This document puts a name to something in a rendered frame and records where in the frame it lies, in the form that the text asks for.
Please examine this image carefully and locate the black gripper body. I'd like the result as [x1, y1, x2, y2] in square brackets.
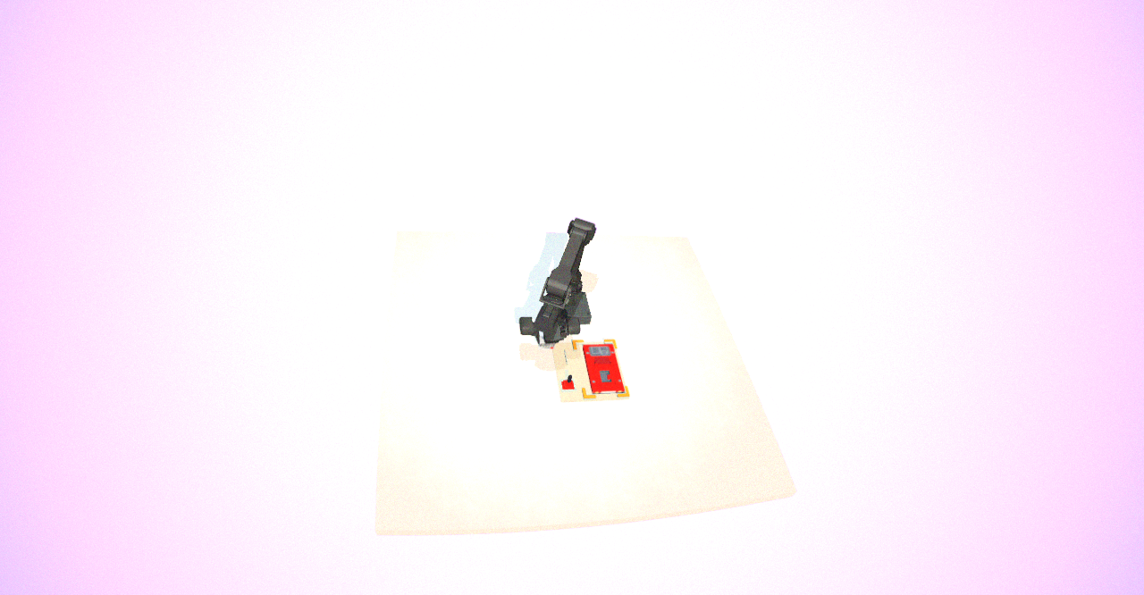
[518, 315, 581, 335]

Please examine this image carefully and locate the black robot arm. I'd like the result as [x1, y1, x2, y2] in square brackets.
[534, 217, 597, 344]

